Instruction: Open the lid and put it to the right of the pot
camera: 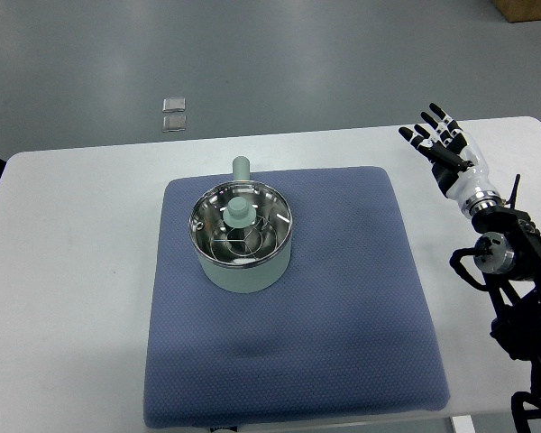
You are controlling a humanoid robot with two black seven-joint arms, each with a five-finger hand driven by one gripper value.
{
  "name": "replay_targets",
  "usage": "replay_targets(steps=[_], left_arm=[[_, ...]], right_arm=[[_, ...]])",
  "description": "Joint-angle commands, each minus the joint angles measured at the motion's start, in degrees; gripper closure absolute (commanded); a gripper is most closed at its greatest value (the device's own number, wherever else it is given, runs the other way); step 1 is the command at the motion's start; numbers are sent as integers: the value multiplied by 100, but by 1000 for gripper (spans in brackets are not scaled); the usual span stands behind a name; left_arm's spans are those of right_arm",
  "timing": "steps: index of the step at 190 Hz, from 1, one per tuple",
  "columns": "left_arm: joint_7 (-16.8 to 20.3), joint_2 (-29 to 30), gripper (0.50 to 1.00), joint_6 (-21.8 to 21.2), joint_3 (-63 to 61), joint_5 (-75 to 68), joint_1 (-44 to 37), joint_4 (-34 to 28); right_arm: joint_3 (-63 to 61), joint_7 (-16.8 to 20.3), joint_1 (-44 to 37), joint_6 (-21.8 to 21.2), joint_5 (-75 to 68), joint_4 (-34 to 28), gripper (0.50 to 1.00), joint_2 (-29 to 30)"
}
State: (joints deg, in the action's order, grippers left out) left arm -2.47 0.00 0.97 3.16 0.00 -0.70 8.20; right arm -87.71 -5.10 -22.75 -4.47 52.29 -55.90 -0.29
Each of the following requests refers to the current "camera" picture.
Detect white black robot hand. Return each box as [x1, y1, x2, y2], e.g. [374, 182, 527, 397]
[399, 103, 503, 218]

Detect glass lid with green knob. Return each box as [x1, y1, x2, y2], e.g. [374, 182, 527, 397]
[188, 180, 293, 268]

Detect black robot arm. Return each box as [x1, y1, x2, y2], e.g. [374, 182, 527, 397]
[450, 189, 541, 432]

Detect green steel pot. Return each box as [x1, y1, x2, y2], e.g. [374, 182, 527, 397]
[195, 156, 291, 294]

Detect brown cardboard box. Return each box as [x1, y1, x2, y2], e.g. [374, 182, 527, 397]
[491, 0, 541, 23]

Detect blue textured mat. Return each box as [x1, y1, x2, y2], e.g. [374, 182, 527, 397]
[143, 167, 450, 428]

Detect upper metal floor plate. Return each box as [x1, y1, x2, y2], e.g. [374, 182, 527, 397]
[162, 97, 186, 113]

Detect wire steaming rack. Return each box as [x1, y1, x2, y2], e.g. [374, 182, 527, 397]
[208, 218, 278, 264]

